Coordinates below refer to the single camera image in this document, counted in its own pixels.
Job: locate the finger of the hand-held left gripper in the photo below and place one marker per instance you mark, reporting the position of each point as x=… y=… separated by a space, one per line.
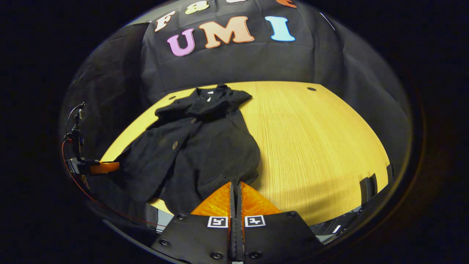
x=104 y=167

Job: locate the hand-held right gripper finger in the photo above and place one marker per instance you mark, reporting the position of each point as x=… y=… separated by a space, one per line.
x=240 y=220
x=233 y=205

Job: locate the black buttoned jacket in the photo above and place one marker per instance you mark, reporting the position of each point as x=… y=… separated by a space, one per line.
x=205 y=150

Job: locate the black metal frame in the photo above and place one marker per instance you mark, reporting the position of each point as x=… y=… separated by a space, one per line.
x=368 y=189

